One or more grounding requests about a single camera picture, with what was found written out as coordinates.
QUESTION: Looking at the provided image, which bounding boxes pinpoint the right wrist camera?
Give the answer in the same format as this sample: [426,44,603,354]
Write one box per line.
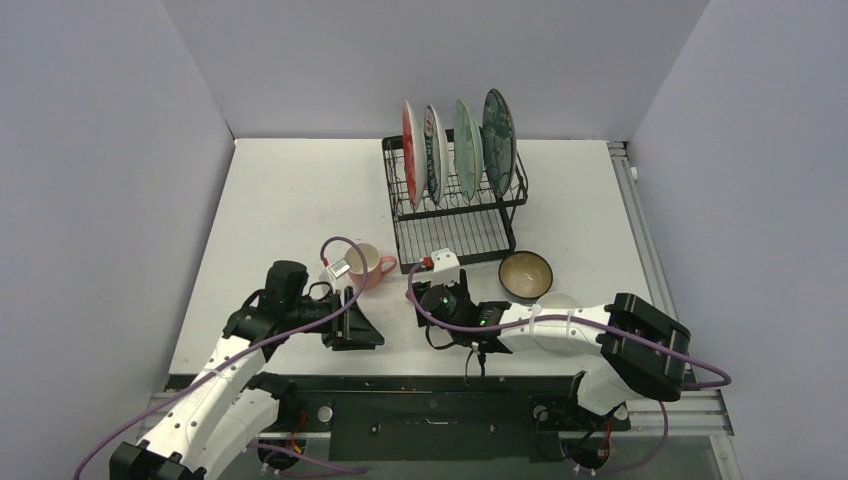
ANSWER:
[424,248,461,287]

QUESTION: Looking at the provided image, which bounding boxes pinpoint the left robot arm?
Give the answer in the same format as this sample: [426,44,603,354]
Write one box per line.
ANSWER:
[109,260,385,479]

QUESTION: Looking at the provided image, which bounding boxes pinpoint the black wire dish rack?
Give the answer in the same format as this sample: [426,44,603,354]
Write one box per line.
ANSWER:
[381,135,528,274]

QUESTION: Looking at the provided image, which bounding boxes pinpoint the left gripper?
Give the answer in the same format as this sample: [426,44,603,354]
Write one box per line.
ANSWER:
[286,287,383,351]

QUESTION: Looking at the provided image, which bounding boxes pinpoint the dark blue plate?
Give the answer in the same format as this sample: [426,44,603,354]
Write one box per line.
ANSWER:
[482,88,518,198]

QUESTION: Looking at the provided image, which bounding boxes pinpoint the white plate blue rim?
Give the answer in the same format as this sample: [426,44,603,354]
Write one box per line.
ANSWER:
[423,104,449,206]

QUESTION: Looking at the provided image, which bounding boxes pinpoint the aluminium rail right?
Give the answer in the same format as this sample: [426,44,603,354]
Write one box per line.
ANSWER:
[607,141,733,436]

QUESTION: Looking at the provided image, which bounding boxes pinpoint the light green flower plate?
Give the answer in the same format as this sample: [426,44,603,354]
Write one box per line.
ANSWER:
[453,99,484,203]

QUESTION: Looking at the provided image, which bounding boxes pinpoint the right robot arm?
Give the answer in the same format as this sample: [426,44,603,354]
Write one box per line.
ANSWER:
[407,273,691,427]

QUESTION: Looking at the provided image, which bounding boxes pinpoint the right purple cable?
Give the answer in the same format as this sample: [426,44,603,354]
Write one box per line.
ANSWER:
[406,261,733,475]

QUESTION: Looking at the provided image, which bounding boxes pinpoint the purple cable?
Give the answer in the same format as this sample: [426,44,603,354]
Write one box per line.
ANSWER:
[406,261,733,475]
[72,236,370,480]

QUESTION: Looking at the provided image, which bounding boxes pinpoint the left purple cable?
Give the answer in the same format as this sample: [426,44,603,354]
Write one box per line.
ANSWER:
[72,236,370,480]

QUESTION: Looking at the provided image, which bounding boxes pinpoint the brown black bowl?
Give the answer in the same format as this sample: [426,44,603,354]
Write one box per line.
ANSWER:
[498,251,554,300]

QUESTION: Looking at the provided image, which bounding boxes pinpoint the white bowl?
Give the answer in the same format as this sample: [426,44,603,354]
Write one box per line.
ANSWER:
[537,292,582,310]

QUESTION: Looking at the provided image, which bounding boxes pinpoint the large pink mug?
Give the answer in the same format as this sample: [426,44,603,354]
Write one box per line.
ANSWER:
[344,243,398,290]

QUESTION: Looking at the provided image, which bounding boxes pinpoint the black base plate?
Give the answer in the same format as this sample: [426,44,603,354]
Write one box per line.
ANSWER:
[165,374,664,463]

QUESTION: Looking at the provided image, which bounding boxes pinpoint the red teal plate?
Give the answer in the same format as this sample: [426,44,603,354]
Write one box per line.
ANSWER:
[402,100,427,211]

